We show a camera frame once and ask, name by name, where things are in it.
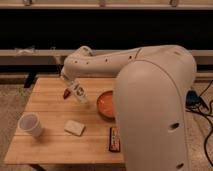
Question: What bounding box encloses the blue power adapter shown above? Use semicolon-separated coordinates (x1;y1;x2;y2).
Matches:
186;90;199;107

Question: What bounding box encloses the long wooden rail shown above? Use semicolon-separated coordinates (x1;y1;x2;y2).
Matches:
0;49;213;65

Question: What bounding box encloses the wooden table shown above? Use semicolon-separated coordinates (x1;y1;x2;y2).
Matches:
4;78;123;164

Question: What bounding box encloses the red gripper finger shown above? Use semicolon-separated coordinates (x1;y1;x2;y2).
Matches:
63;89;71;99

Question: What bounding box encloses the white sponge block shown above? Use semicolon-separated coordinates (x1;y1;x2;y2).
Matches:
64;120;85;136

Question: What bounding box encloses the dark candy bar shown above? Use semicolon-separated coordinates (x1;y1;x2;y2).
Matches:
109;127;120;152

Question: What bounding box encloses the orange bowl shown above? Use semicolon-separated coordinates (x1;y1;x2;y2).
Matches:
96;91;115;119

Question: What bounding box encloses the black cable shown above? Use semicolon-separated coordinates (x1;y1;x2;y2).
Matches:
186;79;213;168

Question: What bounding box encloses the white plastic cup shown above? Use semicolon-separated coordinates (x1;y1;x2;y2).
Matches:
18;113;43;137

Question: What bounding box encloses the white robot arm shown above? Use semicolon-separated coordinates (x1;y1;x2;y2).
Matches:
61;45;196;171

